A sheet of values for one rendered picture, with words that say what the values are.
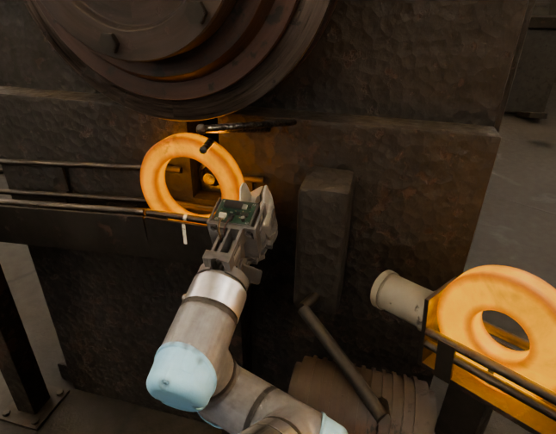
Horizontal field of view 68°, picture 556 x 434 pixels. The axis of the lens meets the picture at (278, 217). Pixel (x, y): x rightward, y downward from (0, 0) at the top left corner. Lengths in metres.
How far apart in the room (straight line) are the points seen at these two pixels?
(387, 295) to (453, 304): 0.09
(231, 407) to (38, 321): 1.27
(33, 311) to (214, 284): 1.34
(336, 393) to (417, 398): 0.12
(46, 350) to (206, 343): 1.17
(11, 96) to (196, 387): 0.70
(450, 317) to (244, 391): 0.28
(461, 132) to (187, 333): 0.49
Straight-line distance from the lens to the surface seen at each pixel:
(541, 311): 0.52
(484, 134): 0.70
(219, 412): 0.57
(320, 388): 0.68
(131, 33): 0.56
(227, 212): 0.58
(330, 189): 0.62
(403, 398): 0.69
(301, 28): 0.57
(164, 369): 0.48
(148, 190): 0.76
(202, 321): 0.50
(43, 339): 1.67
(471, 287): 0.54
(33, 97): 0.94
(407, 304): 0.60
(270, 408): 0.54
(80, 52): 0.70
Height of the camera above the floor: 1.05
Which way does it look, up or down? 29 degrees down
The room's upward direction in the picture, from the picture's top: 1 degrees clockwise
